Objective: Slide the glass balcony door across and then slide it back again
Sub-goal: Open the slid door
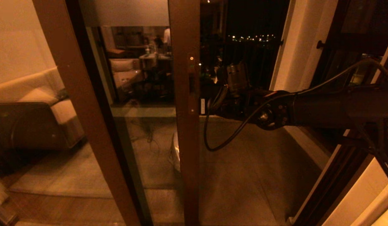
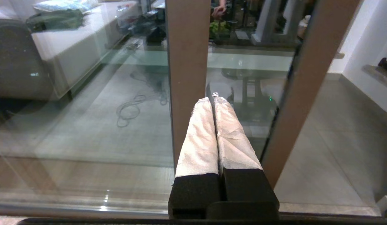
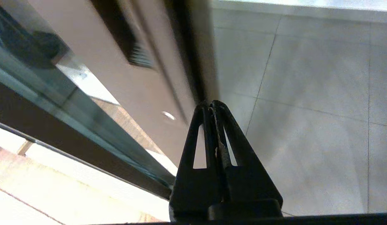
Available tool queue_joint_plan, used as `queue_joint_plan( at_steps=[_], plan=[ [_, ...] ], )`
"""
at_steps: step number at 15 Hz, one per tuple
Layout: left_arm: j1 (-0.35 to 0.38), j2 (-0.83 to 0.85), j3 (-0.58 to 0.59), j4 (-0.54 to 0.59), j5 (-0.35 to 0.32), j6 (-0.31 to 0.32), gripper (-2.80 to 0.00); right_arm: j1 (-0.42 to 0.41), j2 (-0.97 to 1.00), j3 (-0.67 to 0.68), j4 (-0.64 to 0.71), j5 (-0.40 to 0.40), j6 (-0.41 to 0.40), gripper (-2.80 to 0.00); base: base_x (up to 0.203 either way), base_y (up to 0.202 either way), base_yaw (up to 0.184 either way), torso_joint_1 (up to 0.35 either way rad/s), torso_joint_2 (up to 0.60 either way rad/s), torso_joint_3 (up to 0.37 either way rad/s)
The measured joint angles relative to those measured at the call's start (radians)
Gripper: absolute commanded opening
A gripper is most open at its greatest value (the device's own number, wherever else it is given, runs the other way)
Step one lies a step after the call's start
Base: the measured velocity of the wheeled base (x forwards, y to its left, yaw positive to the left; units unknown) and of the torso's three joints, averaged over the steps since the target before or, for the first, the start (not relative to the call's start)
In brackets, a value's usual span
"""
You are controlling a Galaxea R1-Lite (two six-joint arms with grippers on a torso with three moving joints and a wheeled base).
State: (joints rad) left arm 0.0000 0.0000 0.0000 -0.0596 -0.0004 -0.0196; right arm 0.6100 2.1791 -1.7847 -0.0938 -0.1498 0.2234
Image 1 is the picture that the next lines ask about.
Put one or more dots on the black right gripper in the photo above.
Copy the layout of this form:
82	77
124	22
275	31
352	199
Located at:
225	108

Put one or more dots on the brown framed sliding glass door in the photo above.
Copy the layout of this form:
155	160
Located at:
186	157

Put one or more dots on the black balcony railing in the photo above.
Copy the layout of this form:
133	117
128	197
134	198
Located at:
259	62

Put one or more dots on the stone window sill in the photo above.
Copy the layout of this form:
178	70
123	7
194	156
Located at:
310	144

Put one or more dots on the brown framed fixed glass panel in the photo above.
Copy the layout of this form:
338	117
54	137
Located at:
95	125

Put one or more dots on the dark brown door frame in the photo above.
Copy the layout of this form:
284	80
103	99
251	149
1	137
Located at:
332	188

